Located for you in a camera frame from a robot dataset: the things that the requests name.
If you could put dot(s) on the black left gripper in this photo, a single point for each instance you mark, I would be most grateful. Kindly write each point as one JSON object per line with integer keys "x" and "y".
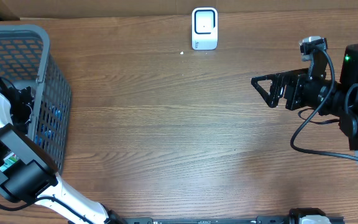
{"x": 25, "y": 129}

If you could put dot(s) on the grey plastic basket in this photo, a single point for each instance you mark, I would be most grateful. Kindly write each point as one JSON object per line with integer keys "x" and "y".
{"x": 25, "y": 60}

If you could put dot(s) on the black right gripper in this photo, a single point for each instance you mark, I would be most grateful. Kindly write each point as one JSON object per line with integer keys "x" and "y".
{"x": 271, "y": 98}

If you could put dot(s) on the white barcode scanner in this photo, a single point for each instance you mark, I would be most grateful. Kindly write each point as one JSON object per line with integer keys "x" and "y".
{"x": 204, "y": 28}

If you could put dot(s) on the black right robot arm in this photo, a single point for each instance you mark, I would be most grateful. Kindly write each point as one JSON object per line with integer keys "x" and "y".
{"x": 341, "y": 98}

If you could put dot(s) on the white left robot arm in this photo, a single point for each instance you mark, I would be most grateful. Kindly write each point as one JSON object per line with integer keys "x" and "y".
{"x": 29, "y": 176}

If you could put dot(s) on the blue snack wrapper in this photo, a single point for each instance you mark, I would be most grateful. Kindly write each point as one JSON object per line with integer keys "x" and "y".
{"x": 49, "y": 125}

